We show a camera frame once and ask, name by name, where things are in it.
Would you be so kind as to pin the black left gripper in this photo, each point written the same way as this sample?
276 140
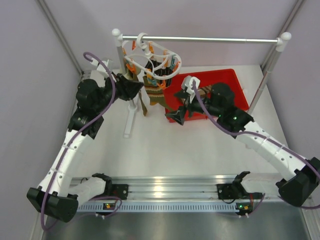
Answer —
128 89

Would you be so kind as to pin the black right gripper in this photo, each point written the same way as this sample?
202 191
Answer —
179 115

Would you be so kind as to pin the orange clothes peg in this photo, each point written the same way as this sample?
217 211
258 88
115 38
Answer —
162 85

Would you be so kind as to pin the black white striped sock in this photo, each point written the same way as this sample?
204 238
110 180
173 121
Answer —
162 72

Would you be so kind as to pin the white round clip hanger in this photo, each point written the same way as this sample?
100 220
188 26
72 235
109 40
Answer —
138 50

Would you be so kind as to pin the olive green striped sock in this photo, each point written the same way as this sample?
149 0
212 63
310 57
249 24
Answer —
143 106

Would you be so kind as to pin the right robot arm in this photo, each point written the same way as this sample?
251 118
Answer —
262 140

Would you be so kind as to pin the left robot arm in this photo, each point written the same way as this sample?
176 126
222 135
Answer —
72 145

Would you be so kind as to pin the red plastic tray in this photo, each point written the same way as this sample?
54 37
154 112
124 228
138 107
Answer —
207 78

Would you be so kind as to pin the orange peg at left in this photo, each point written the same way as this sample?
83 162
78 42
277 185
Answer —
132 68

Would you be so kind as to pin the brown beige striped sock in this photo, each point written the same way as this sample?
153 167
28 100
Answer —
204 91

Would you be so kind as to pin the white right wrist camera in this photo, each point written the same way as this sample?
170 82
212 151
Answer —
188 83

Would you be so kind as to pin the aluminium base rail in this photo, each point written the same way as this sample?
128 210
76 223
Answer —
217 187

